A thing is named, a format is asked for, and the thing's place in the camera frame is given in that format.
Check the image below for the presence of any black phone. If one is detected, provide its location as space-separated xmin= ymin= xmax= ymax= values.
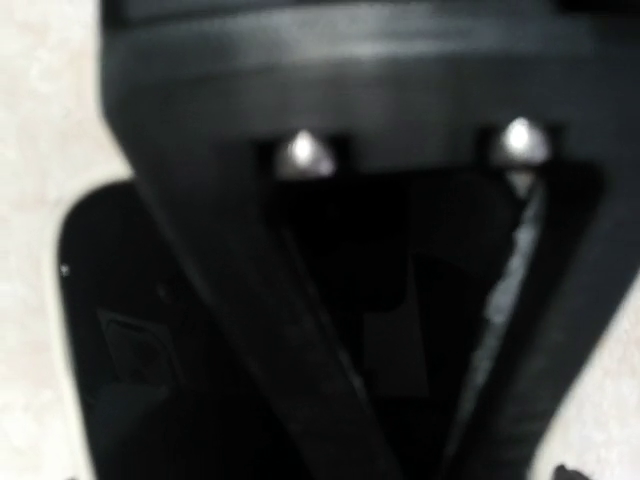
xmin=55 ymin=169 xmax=601 ymax=480

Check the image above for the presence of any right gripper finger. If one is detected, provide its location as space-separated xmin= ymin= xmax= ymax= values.
xmin=101 ymin=1 xmax=639 ymax=479

